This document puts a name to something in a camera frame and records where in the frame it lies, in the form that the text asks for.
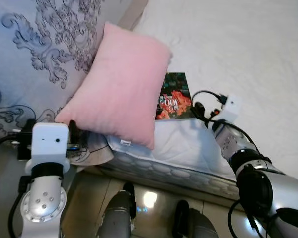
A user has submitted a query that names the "dark book with red cover art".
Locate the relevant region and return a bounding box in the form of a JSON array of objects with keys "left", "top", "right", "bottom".
[{"left": 155, "top": 72, "right": 194, "bottom": 121}]

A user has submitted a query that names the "pink pillow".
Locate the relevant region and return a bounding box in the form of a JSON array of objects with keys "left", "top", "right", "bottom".
[{"left": 55, "top": 22, "right": 173, "bottom": 151}]

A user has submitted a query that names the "white quilted mattress pad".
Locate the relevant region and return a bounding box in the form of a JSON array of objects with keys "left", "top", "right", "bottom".
[{"left": 104, "top": 0, "right": 298, "bottom": 189}]

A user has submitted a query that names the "silver robot left leg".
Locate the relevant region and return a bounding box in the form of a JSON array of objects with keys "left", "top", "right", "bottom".
[{"left": 96, "top": 182, "right": 138, "bottom": 238}]

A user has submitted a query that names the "silver robot leg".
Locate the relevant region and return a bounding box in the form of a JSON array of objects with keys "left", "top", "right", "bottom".
[
  {"left": 171, "top": 200, "right": 220, "bottom": 238},
  {"left": 96, "top": 182, "right": 138, "bottom": 238}
]

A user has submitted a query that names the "silver robot right leg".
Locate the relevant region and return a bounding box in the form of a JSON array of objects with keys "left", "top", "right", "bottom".
[{"left": 171, "top": 200, "right": 220, "bottom": 238}]

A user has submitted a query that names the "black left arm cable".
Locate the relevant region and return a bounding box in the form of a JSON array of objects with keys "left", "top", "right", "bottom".
[{"left": 0, "top": 133, "right": 26, "bottom": 238}]

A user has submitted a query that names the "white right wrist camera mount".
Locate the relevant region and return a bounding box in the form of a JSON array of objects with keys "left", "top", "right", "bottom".
[{"left": 219, "top": 94, "right": 244, "bottom": 124}]

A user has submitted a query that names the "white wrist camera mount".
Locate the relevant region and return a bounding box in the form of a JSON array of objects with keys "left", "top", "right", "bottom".
[
  {"left": 219, "top": 94, "right": 244, "bottom": 124},
  {"left": 31, "top": 123, "right": 70, "bottom": 174}
]

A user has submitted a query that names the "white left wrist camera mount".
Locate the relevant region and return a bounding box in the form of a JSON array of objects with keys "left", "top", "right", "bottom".
[{"left": 31, "top": 123, "right": 70, "bottom": 174}]

